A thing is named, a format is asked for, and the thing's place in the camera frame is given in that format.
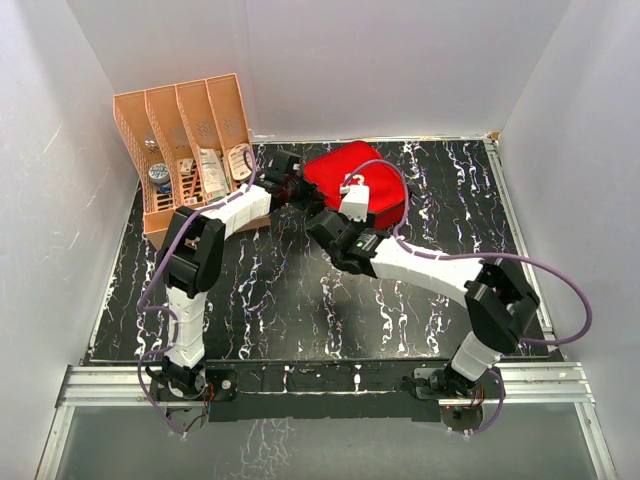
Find red black medicine case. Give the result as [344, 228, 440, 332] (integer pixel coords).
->
[303, 141, 405, 229]

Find orange plastic file organizer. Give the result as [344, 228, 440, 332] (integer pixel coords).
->
[113, 73, 251, 248]

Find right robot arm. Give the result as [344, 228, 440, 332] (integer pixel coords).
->
[307, 210, 540, 397]

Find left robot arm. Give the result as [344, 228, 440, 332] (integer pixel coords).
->
[137, 150, 322, 399]

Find white medicine box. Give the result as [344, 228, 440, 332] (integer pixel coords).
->
[199, 149, 229, 203]

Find small medicine boxes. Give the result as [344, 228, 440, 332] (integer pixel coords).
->
[179, 158, 201, 206]

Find oval blister card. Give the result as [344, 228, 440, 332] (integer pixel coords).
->
[227, 143, 253, 182]

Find round blue tin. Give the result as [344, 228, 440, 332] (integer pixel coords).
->
[148, 162, 172, 194]

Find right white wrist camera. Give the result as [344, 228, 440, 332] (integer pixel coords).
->
[339, 184, 370, 222]

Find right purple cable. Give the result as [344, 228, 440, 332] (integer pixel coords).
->
[339, 159, 595, 439]

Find purple cable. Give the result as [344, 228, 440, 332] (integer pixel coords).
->
[339, 159, 595, 439]
[137, 147, 259, 441]

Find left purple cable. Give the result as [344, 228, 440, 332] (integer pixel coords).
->
[137, 147, 259, 441]

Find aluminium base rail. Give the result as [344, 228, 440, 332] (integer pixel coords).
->
[37, 362, 617, 479]

